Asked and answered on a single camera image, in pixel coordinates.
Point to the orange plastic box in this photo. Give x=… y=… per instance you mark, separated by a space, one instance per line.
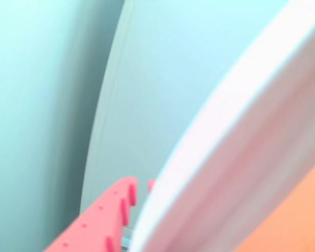
x=299 y=223

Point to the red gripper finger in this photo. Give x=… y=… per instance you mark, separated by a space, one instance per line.
x=94 y=225
x=151 y=186

